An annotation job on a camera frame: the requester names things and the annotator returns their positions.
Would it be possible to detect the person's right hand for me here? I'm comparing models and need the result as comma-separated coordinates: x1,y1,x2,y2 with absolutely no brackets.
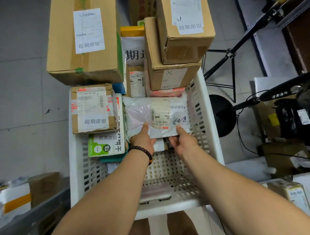
168,125,202,159

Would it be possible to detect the person's left hand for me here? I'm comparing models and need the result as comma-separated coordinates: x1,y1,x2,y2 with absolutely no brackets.
129,122,157,155

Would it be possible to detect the grey white box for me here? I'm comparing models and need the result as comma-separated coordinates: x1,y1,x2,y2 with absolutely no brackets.
152,138,170,152

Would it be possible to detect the grey bubble mailer parcel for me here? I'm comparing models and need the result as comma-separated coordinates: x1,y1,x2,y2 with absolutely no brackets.
122,93,193,140

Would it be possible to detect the white plastic basket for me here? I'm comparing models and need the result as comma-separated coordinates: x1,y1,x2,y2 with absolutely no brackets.
69,67,226,221

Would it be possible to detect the pink red box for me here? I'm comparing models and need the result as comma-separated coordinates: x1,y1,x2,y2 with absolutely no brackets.
145,87,186,98

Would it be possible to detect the blue cardboard box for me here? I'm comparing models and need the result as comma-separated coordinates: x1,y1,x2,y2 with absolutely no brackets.
112,82,126,95

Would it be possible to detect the taped brown parcel long label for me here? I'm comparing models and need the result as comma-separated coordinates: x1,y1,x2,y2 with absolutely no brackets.
126,65,147,98

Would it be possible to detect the squarish white-label cardboard box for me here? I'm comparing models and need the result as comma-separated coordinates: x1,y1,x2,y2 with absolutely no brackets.
144,16,202,91

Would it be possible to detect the small box with label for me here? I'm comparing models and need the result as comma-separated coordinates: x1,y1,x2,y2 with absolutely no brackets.
156,0,216,65

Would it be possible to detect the dark green cardboard box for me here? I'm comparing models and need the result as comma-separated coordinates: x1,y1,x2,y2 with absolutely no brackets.
46,0,124,86

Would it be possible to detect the person's right forearm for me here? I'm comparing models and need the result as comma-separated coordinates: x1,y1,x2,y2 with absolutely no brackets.
180,145,310,235

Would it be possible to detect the person's left forearm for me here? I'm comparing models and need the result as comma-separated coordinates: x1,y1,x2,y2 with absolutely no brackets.
52,151,152,235

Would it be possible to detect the open brown cardboard box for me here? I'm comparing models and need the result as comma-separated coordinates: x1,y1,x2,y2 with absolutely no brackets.
28,172,61,209

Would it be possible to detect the black standing fan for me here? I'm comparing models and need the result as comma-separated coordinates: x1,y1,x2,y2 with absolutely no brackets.
209,72,310,138

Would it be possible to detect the white flat board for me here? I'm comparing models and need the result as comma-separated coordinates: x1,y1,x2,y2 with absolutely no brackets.
225,157,276,182

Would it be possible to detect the olive brown box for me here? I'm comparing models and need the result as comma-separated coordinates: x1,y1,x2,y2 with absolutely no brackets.
256,101,281,140

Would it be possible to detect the white paper sign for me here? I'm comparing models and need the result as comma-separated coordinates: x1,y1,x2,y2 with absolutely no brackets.
121,36,147,67

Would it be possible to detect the flat brown floor carton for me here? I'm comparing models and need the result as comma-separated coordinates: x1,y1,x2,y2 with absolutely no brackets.
263,143,310,177

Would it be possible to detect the black tripod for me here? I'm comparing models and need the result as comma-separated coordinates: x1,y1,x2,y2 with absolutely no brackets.
202,0,310,103

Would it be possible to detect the black machine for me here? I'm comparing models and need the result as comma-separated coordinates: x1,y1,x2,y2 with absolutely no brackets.
275,96,310,146

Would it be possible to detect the yellow tape piece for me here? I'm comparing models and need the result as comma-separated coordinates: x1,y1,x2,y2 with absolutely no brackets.
120,26,145,37

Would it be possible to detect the small yellowish box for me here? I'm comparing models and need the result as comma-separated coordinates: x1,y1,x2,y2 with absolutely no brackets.
266,179,310,216

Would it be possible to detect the white storage rack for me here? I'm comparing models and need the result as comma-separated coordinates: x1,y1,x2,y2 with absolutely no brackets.
236,0,310,78

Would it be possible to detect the tall printed floor carton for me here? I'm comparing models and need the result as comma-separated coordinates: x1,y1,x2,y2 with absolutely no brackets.
128,0,158,26

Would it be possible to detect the dark bead bracelet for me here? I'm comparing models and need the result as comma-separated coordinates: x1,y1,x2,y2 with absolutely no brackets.
128,145,153,166

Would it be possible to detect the grey metal rack frame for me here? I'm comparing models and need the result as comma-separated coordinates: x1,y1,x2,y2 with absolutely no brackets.
0,178,71,235

